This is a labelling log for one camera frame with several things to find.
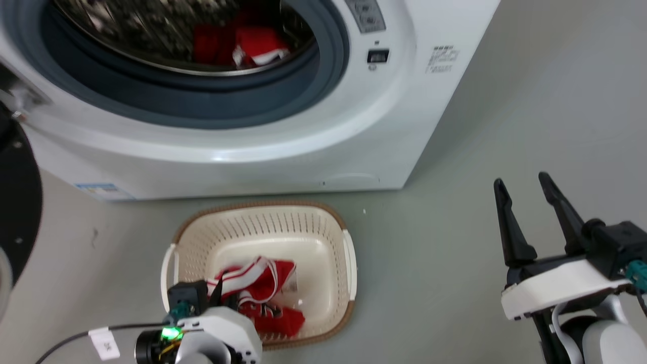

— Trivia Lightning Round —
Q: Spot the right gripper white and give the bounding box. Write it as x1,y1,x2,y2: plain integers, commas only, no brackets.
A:
493,171,632,322

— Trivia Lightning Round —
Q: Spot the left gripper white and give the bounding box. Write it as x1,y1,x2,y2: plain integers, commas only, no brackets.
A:
176,277,264,364

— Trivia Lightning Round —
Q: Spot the red white striped garment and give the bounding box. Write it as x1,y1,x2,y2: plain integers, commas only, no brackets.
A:
207,256,306,338

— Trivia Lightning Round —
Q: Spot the cream plastic laundry basket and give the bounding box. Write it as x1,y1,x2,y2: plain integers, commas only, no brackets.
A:
161,200,358,351

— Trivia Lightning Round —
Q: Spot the white front-load washing machine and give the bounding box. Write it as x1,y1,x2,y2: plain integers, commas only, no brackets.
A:
0,0,502,202

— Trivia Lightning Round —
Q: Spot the black round washing machine door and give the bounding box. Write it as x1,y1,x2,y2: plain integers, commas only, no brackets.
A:
0,99,44,320

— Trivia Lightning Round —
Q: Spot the blue white energy sticker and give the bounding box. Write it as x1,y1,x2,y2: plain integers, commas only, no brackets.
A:
74,183,136,201

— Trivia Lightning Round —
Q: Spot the red white garment in drum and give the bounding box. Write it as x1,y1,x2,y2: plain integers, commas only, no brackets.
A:
193,14,291,69

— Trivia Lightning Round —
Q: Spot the cable with teal connector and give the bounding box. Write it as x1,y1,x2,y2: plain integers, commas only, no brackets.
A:
625,260,647,318

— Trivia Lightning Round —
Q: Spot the black cable with white tag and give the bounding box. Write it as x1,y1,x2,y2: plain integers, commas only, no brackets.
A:
34,323,172,364

